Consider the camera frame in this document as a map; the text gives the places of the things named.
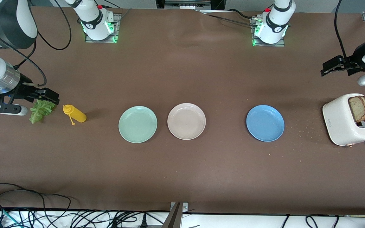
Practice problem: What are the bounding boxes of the brown table cover sheet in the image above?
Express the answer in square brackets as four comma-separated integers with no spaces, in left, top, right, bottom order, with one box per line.
[0,6,365,216]

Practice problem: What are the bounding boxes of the mint green plate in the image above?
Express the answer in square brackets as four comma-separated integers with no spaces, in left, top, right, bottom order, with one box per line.
[118,106,158,143]

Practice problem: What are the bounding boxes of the grey metal bracket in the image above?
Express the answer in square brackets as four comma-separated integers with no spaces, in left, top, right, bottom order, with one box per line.
[170,202,189,213]

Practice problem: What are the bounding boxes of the black equipment box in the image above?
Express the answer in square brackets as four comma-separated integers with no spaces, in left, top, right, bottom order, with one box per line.
[156,0,226,10]

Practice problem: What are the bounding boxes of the long black looped cable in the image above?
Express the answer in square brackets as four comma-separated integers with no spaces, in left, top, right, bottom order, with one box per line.
[0,183,72,211]

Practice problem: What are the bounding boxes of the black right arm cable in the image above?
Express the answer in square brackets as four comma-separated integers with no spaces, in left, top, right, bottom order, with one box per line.
[0,0,73,86]

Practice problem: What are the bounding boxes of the black base cable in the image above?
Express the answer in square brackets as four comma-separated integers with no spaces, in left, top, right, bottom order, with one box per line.
[202,9,259,27]

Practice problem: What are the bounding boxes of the white toaster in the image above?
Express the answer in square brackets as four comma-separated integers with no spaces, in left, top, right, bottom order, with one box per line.
[322,93,365,148]

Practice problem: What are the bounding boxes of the green lettuce leaf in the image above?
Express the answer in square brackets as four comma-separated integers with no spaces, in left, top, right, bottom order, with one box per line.
[29,99,57,124]

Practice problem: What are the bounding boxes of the blue plate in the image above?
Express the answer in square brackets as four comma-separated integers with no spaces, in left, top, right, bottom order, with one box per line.
[246,105,285,142]

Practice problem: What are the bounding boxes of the beige plate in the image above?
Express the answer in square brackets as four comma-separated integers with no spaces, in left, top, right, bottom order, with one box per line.
[167,103,207,141]

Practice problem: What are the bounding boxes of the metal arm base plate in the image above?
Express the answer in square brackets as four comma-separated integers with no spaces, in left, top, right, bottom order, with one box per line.
[250,17,286,47]
[85,13,121,43]

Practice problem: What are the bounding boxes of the dark metal bar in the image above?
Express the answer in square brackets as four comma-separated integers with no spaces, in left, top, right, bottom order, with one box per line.
[162,203,183,228]

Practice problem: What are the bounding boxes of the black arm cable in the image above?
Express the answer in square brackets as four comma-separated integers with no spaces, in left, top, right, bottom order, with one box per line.
[0,0,73,86]
[334,0,365,62]

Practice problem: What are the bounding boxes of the yellow mustard squeeze bottle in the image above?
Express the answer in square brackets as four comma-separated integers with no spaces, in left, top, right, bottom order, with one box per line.
[62,104,87,125]

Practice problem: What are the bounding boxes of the tangled black cables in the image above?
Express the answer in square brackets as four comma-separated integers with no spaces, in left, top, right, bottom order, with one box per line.
[0,190,170,228]

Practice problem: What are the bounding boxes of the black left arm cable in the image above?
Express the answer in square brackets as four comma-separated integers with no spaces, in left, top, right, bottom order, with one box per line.
[334,0,365,62]

